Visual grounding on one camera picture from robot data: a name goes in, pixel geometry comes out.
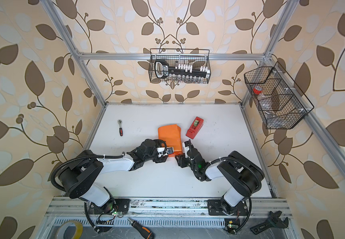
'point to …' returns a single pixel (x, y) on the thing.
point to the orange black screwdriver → (146, 233)
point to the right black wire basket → (279, 101)
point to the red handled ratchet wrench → (120, 130)
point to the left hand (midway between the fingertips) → (166, 145)
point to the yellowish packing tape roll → (62, 228)
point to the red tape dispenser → (195, 127)
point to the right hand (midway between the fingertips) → (179, 156)
